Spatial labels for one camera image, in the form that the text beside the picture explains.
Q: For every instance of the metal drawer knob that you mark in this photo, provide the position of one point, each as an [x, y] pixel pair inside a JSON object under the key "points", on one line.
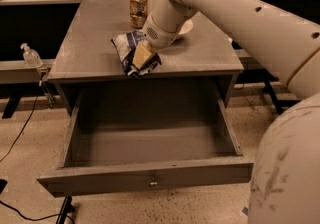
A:
{"points": [[153, 182]]}

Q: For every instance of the open grey top drawer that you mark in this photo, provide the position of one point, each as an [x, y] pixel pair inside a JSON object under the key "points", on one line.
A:
{"points": [[116, 143]]}

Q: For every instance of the white paper bowl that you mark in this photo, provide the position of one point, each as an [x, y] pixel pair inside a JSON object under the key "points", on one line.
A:
{"points": [[186, 28]]}

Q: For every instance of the left hand sanitizer bottle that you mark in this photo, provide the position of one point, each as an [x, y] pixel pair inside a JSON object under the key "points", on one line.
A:
{"points": [[31, 56]]}

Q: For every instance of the orange soda can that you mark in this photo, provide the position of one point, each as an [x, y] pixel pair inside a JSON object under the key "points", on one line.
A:
{"points": [[138, 12]]}

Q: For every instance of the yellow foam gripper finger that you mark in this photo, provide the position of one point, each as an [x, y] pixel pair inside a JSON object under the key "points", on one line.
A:
{"points": [[143, 53]]}

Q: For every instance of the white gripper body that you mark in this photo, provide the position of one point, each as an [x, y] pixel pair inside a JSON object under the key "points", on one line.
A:
{"points": [[157, 36]]}

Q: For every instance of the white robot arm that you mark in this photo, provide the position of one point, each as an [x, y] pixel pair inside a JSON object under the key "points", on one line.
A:
{"points": [[285, 182]]}

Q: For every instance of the grey drawer cabinet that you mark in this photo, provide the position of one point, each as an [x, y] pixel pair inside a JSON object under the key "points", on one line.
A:
{"points": [[87, 54]]}

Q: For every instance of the blue white chip bag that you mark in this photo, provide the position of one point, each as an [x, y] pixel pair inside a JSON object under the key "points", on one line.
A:
{"points": [[125, 45]]}

